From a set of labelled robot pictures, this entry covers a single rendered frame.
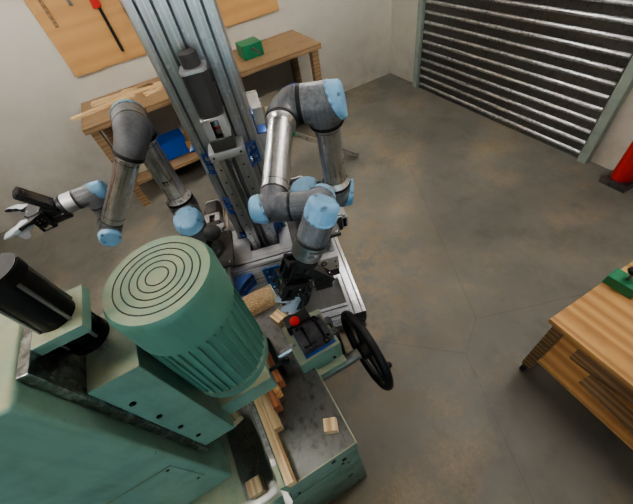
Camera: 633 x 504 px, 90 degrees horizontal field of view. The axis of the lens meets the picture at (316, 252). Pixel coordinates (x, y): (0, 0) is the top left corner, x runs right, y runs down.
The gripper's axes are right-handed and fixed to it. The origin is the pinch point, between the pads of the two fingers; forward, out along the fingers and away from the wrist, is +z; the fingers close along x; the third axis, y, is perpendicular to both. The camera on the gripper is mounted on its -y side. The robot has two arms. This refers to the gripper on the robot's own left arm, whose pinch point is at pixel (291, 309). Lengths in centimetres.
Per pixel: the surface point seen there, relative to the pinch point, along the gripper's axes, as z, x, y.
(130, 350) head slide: -15.9, 14.0, 40.5
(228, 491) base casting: 43, 24, 19
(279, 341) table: 19.2, -3.2, -2.6
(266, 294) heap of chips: 15.3, -20.6, -4.1
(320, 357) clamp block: 11.2, 10.5, -7.9
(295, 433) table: 22.7, 23.4, 3.4
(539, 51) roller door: -102, -127, -257
